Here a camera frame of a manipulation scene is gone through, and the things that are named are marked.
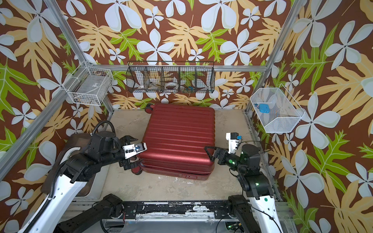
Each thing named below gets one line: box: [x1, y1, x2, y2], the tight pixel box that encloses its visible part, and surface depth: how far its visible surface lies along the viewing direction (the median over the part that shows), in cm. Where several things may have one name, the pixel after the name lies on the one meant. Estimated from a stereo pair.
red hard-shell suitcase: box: [131, 102, 216, 181], surface depth 77 cm
